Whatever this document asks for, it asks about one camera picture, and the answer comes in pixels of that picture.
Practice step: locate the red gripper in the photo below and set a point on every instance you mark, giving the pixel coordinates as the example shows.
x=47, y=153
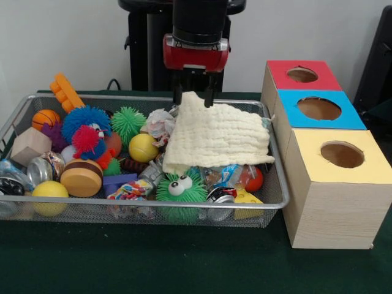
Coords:
x=196, y=58

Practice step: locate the cream muslin cloth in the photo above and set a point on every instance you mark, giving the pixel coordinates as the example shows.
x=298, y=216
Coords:
x=214, y=131

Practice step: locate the blue spiky ball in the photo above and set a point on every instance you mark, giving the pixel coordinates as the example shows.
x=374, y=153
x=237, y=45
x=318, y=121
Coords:
x=82, y=118

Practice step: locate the pink blue fuzzy caterpillar toy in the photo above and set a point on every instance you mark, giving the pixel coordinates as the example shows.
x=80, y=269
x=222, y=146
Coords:
x=87, y=139

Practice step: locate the orange plastic toy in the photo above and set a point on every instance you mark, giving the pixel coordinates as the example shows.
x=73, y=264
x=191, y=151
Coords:
x=65, y=92

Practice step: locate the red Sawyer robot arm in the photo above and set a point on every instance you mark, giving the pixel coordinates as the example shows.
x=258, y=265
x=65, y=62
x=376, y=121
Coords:
x=199, y=18

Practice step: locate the wooden box with three holes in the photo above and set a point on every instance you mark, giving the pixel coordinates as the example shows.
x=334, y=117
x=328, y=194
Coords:
x=337, y=214

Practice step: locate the green spiky ball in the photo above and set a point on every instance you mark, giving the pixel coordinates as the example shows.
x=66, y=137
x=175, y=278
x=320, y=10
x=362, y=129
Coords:
x=128, y=124

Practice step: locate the yellow tennis ball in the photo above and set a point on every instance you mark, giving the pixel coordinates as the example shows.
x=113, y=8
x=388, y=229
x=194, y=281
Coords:
x=142, y=147

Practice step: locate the green spiky toy with eyes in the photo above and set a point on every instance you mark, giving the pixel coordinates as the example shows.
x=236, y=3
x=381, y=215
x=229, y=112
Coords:
x=196, y=193

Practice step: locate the yellow cheese wedge toy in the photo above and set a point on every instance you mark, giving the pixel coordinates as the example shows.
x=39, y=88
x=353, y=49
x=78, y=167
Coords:
x=246, y=199

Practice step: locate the tan brown toy hamburger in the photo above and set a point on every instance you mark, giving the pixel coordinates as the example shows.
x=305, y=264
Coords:
x=79, y=180

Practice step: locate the small orange basketball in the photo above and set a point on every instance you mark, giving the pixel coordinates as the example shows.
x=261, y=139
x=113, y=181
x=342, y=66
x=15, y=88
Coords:
x=46, y=119

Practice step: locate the black stand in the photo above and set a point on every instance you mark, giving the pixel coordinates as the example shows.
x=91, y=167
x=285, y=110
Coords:
x=378, y=55

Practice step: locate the dark green side tablecloth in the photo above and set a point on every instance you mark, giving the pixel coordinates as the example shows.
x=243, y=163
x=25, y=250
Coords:
x=381, y=111

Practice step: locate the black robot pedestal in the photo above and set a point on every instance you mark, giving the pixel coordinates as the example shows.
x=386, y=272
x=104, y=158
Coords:
x=144, y=61

